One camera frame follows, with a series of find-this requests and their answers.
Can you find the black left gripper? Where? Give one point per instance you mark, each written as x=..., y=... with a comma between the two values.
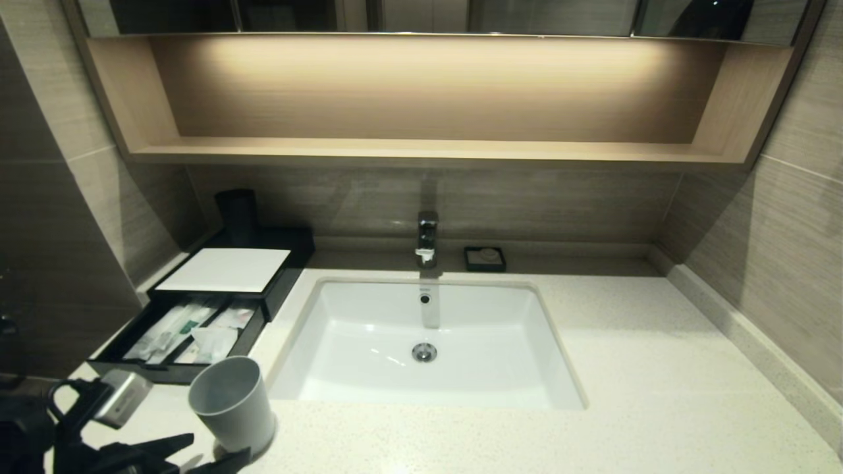
x=99, y=461

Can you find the grey plastic cup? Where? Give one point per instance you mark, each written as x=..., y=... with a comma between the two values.
x=237, y=408

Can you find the black drawer with toiletries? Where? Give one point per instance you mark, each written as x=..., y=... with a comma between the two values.
x=164, y=374

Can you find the long translucent toothbrush packet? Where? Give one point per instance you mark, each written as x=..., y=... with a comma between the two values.
x=155, y=337

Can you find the translucent packet with green band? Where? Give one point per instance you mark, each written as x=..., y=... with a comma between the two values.
x=184, y=328

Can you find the black and orange left arm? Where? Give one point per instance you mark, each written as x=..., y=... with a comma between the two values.
x=23, y=434

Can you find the black box with white lid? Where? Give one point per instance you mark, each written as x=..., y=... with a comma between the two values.
x=227, y=268

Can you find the white folded sachet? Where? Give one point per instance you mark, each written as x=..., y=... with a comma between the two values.
x=214, y=343

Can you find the small white flat sachet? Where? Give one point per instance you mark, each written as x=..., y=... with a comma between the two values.
x=235, y=318

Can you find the white sink basin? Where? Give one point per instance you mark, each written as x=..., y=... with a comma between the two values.
x=369, y=329

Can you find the black cup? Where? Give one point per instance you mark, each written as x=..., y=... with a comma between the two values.
x=237, y=214

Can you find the chrome sink drain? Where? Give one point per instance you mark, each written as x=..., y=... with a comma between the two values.
x=425, y=352

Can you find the chrome faucet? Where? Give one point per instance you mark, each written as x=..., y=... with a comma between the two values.
x=427, y=236

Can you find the black soap dish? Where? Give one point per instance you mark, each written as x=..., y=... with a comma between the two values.
x=471, y=265

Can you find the small round soap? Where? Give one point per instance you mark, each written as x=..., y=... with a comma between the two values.
x=488, y=253

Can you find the mirror cabinet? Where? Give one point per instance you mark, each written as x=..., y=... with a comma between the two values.
x=560, y=14

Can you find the light wooden wall shelf niche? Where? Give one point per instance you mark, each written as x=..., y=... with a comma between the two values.
x=428, y=150

